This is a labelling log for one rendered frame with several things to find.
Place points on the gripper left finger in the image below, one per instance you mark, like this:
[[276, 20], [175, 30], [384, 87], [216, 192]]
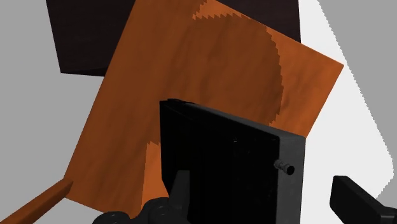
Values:
[[178, 201]]

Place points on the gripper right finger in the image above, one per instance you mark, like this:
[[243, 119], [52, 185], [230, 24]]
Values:
[[356, 201]]

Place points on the black box with small knob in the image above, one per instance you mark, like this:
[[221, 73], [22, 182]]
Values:
[[226, 161]]

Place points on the brown wooden table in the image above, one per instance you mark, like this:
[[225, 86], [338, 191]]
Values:
[[173, 65]]

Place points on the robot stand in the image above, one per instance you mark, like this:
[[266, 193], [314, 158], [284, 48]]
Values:
[[83, 37]]

